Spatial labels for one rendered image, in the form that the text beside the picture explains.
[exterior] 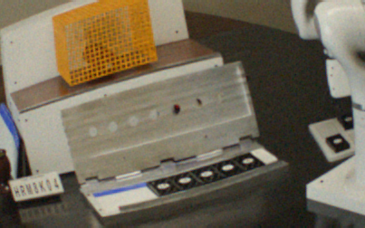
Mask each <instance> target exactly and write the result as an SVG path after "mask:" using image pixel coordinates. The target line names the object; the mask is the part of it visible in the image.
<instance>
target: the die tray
mask: <svg viewBox="0 0 365 228"><path fill-rule="evenodd" d="M309 130H310V131H311V134H312V135H313V137H314V139H315V140H316V142H317V143H318V145H319V146H320V148H321V149H322V152H323V153H324V155H325V156H326V157H327V159H329V160H328V161H329V162H331V161H335V160H338V159H341V158H344V157H348V156H352V155H355V137H354V128H353V129H350V130H346V131H345V130H344V128H343V126H342V124H340V121H339V120H337V118H335V119H330V120H326V121H323V122H319V123H313V124H311V125H309ZM336 134H341V135H342V136H343V137H344V138H345V139H346V140H347V141H348V143H350V144H351V148H350V149H347V150H344V151H342V152H340V153H337V154H335V152H333V150H332V149H331V148H330V147H329V146H328V144H327V143H326V142H325V138H327V137H329V136H332V135H336Z"/></svg>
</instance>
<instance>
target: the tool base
mask: <svg viewBox="0 0 365 228"><path fill-rule="evenodd" d="M258 140H259V138H255V139H252V140H251V139H250V138H249V139H246V140H243V141H239V143H237V144H236V145H234V146H231V147H228V148H225V149H222V152H223V153H222V155H218V156H216V157H210V158H207V159H203V160H200V161H195V160H197V158H196V157H191V158H188V159H185V160H181V161H178V162H175V163H174V162H172V161H168V162H166V163H162V164H161V165H160V166H159V167H153V168H151V169H148V170H144V171H141V174H143V175H141V176H140V177H136V178H134V177H133V178H131V179H128V180H125V181H124V180H122V181H119V182H117V181H116V180H117V178H116V177H113V178H110V179H104V180H102V181H98V180H97V179H93V180H91V181H89V180H88V181H86V184H84V185H81V187H82V188H81V189H80V191H81V194H82V198H83V199H84V200H85V202H86V203H87V204H88V205H89V206H90V208H91V209H92V211H93V212H94V213H95V214H97V215H98V217H99V218H100V219H101V221H102V222H103V223H104V224H105V225H106V224H111V223H120V222H126V221H128V220H129V221H131V220H133V219H139V218H141V217H142V218H144V217H147V216H152V215H155V214H163V213H166V212H168V211H171V212H172V211H175V210H177V209H180V208H183V207H189V206H191V205H195V204H200V203H203V202H205V201H211V200H214V199H217V198H220V197H223V196H226V195H231V194H233V193H237V192H240V191H242V190H245V189H247V188H250V187H252V186H255V185H259V184H261V183H264V182H266V181H269V180H272V179H275V178H277V177H279V176H284V175H286V174H289V173H290V171H289V163H288V164H287V162H286V163H284V161H283V160H282V162H283V163H282V164H281V165H278V166H274V167H271V168H268V169H265V170H263V171H260V172H258V173H256V174H253V175H251V176H247V177H244V178H240V179H238V180H235V181H232V182H229V183H226V184H223V185H218V186H215V187H212V188H208V189H206V190H204V191H200V192H196V193H191V194H188V195H182V196H180V197H177V198H171V199H168V200H165V201H162V202H156V203H154V204H146V205H143V206H137V207H134V208H129V209H127V210H126V209H123V210H121V211H120V210H113V211H108V212H105V210H104V209H103V208H102V206H101V205H100V204H99V202H97V201H96V200H95V198H94V197H93V195H92V194H93V193H99V192H100V191H102V192H103V191H106V190H111V189H114V188H116V189H117V188H120V187H123V186H128V185H135V184H139V183H142V182H148V181H151V180H154V179H157V178H160V177H161V178H163V177H166V176H172V175H174V174H177V173H181V172H184V171H188V170H194V169H196V168H200V167H203V166H209V165H212V164H214V163H217V162H221V161H224V160H227V159H229V158H232V157H238V156H241V155H243V154H245V153H247V152H250V151H253V150H257V149H258V148H264V146H260V145H259V144H258V143H257V141H258ZM231 149H233V150H231ZM228 150H229V151H228ZM191 161H192V162H191ZM188 162H189V163H188ZM185 163H186V164H185ZM182 164H183V165H182ZM157 170H158V171H157ZM154 171H155V172H154ZM151 172H152V173H151ZM113 181H114V182H113ZM105 183H106V184H105ZM85 187H86V188H85ZM87 194H90V195H87ZM100 209H102V210H100Z"/></svg>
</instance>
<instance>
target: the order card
mask: <svg viewBox="0 0 365 228"><path fill-rule="evenodd" d="M9 184H10V186H11V189H12V191H13V195H14V199H15V201H20V200H25V199H30V198H34V197H38V196H39V197H40V196H44V195H52V194H56V193H61V192H64V190H63V188H62V183H61V179H60V177H59V174H58V172H57V170H56V171H51V172H49V173H48V172H46V173H44V174H40V175H35V176H28V177H24V178H20V179H15V180H12V181H9Z"/></svg>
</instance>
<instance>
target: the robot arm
mask: <svg viewBox="0 0 365 228"><path fill-rule="evenodd" d="M291 1H292V2H291V7H292V11H293V19H294V25H295V27H296V30H297V33H298V34H299V36H300V37H302V38H303V39H306V40H311V39H313V40H315V39H320V40H321V41H322V44H323V45H324V47H325V49H324V52H325V53H327V55H329V56H330V58H328V60H327V62H326V67H327V72H328V82H329V86H328V88H327V91H325V95H324V96H323V98H324V99H325V100H327V101H329V102H330V104H331V105H332V106H333V107H334V108H336V116H337V120H339V121H340V124H342V115H341V108H340V98H341V97H345V96H351V97H352V110H353V116H354V120H353V123H354V137H355V155H356V157H355V161H356V165H355V167H354V168H352V169H351V170H350V171H349V172H348V173H347V174H346V175H345V177H344V179H343V188H344V189H345V191H347V192H349V193H352V194H355V195H365V62H363V61H362V60H361V59H360V57H359V56H358V54H359V52H365V0H314V1H313V2H312V3H313V5H314V12H313V11H311V12H308V11H307V3H308V1H309V0H291ZM330 94H331V96H333V97H334V98H335V100H333V99H331V98H330V97H329V95H330Z"/></svg>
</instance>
